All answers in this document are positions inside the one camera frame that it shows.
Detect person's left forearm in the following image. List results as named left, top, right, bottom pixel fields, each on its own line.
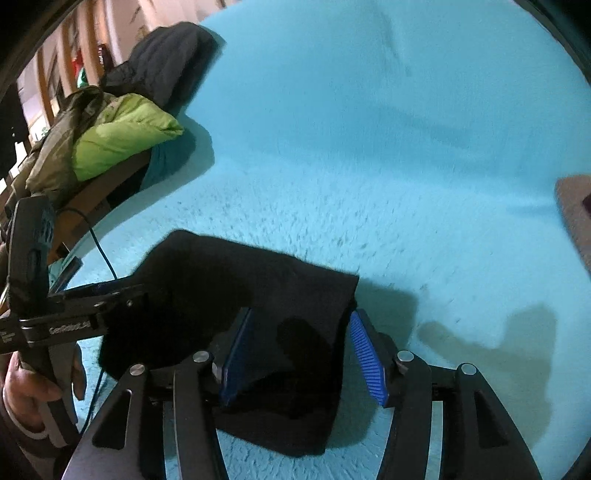
left=0, top=392, right=63, bottom=462

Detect black pants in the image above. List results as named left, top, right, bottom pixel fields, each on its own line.
left=99, top=229, right=361, bottom=457

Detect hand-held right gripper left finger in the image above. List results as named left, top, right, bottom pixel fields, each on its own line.
left=61, top=307, right=254, bottom=480

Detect black jacket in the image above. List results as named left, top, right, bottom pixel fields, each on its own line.
left=99, top=21, right=220, bottom=118

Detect lime green puffer jacket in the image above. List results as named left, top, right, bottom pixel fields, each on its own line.
left=71, top=93, right=184, bottom=182

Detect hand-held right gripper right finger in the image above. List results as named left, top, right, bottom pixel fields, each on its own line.
left=348, top=310, right=543, bottom=480

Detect wooden chair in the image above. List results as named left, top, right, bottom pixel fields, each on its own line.
left=51, top=152, right=153, bottom=264

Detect turquoise blanket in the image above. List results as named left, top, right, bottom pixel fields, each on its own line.
left=46, top=0, right=591, bottom=480

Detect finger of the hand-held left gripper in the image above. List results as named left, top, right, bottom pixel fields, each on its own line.
left=47, top=257, right=85, bottom=297
left=58, top=281, right=149, bottom=320

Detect beige striped cloth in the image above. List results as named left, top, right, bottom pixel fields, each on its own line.
left=554, top=175, right=591, bottom=273

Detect person's left hand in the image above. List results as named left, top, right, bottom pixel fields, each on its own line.
left=4, top=355, right=64, bottom=435

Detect wooden slatted frame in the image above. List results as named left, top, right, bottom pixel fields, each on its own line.
left=18, top=0, right=153, bottom=139

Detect black cable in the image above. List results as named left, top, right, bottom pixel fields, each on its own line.
left=58, top=208, right=119, bottom=435

